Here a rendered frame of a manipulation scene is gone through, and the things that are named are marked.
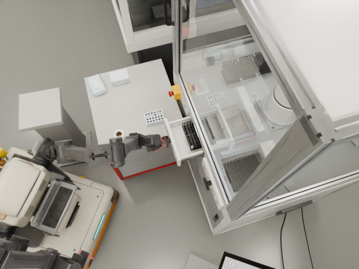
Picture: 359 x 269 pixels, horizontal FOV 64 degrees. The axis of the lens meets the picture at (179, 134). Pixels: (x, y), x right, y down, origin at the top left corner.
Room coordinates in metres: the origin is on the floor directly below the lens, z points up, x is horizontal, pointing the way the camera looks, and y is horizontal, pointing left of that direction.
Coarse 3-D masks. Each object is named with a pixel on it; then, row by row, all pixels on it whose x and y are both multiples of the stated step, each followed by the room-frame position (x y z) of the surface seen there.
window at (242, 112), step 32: (192, 0) 0.94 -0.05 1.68; (224, 0) 0.70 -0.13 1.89; (192, 32) 0.92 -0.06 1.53; (224, 32) 0.66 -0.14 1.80; (192, 64) 0.90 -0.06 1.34; (224, 64) 0.62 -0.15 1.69; (256, 64) 0.47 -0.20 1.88; (192, 96) 0.87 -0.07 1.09; (224, 96) 0.57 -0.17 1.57; (256, 96) 0.43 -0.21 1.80; (224, 128) 0.52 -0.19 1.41; (256, 128) 0.37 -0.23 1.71; (288, 128) 0.29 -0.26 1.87; (224, 160) 0.44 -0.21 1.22; (256, 160) 0.31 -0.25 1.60
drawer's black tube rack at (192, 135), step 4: (188, 124) 0.79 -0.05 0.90; (192, 124) 0.80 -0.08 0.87; (184, 128) 0.78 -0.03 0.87; (188, 128) 0.76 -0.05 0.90; (192, 128) 0.76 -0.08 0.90; (184, 132) 0.75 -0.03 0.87; (192, 132) 0.75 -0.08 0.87; (196, 132) 0.73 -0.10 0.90; (192, 136) 0.71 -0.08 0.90; (196, 136) 0.71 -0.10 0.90; (192, 140) 0.69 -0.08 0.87; (196, 140) 0.68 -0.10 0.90; (188, 144) 0.67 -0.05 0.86; (196, 144) 0.66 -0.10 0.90; (200, 144) 0.66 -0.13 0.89; (196, 148) 0.64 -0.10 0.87
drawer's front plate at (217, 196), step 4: (204, 160) 0.55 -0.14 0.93; (204, 164) 0.53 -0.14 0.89; (208, 164) 0.52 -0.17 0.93; (204, 168) 0.52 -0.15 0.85; (208, 168) 0.50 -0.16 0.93; (208, 172) 0.47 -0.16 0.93; (208, 176) 0.46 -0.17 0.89; (212, 176) 0.45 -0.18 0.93; (212, 180) 0.43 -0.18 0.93; (212, 184) 0.41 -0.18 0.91; (212, 188) 0.40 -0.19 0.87; (216, 188) 0.38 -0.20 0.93; (212, 192) 0.39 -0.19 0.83; (216, 192) 0.36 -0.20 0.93; (216, 196) 0.34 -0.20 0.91; (220, 196) 0.34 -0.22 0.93; (216, 200) 0.33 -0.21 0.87; (220, 200) 0.32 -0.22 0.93; (216, 204) 0.32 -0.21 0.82; (220, 204) 0.30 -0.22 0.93; (220, 208) 0.29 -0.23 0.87
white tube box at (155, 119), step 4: (148, 112) 0.93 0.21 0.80; (152, 112) 0.93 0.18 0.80; (156, 112) 0.93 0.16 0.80; (144, 116) 0.90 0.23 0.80; (148, 116) 0.90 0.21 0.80; (152, 116) 0.90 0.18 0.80; (156, 116) 0.90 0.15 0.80; (160, 116) 0.90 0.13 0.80; (148, 120) 0.87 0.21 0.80; (152, 120) 0.87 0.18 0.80; (156, 120) 0.88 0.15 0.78; (160, 120) 0.87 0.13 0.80; (148, 124) 0.84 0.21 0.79; (152, 124) 0.85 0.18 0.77
